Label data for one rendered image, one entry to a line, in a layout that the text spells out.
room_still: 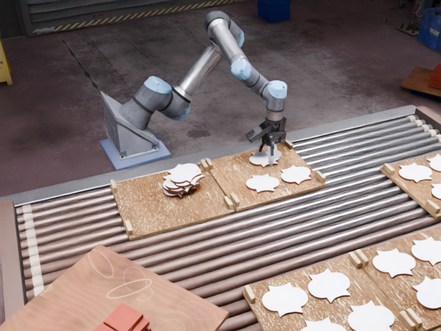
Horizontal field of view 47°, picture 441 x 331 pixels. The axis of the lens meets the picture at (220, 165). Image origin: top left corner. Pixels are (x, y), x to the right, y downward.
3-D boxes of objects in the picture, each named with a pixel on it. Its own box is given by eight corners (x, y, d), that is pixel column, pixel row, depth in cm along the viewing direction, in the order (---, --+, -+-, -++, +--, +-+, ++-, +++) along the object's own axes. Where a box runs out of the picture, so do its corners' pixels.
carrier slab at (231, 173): (203, 164, 221) (203, 161, 220) (285, 144, 234) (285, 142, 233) (237, 212, 194) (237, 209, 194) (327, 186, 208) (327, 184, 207)
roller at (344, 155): (21, 238, 189) (18, 228, 186) (432, 134, 250) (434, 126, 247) (22, 247, 185) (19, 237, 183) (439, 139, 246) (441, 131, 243)
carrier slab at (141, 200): (109, 186, 208) (109, 183, 207) (203, 165, 220) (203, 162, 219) (129, 242, 181) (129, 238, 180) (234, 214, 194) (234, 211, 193)
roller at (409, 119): (18, 214, 201) (15, 205, 198) (412, 121, 261) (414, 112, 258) (19, 222, 197) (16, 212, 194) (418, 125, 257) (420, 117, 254)
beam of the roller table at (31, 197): (1, 208, 206) (-3, 197, 203) (409, 113, 271) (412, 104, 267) (2, 221, 200) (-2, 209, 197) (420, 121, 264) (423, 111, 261)
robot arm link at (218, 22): (209, -5, 222) (252, 62, 193) (223, 9, 230) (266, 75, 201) (190, 13, 226) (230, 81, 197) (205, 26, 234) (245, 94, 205)
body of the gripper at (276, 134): (285, 144, 215) (289, 119, 209) (267, 148, 212) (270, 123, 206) (276, 136, 221) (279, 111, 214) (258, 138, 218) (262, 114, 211)
